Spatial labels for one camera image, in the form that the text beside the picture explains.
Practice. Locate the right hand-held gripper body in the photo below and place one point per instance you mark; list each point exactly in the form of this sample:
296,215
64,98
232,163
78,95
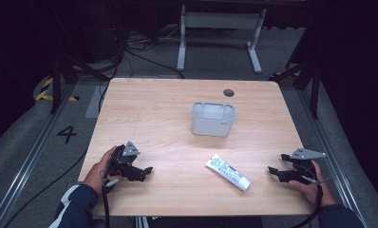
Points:
304,163

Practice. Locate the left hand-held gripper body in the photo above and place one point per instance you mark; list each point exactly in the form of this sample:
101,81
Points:
120,158

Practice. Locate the person's left hand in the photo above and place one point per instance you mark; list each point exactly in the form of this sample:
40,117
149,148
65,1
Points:
97,172

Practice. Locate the person's right hand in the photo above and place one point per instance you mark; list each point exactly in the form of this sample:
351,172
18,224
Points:
318,190

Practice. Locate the white toothpaste tube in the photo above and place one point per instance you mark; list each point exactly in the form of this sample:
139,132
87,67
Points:
228,172

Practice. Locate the white plastic container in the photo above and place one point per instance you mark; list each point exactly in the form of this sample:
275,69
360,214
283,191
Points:
213,122

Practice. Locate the black metal stand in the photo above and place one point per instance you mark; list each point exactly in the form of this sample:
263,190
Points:
66,69
307,79

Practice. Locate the yellow black floor tape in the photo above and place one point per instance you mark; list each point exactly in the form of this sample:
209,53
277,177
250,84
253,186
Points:
47,93

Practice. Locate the aluminium floor rail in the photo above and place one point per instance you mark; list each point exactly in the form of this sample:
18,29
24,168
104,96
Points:
332,152
28,158

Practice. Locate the white metal desk frame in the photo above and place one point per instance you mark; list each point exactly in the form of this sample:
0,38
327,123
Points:
222,20

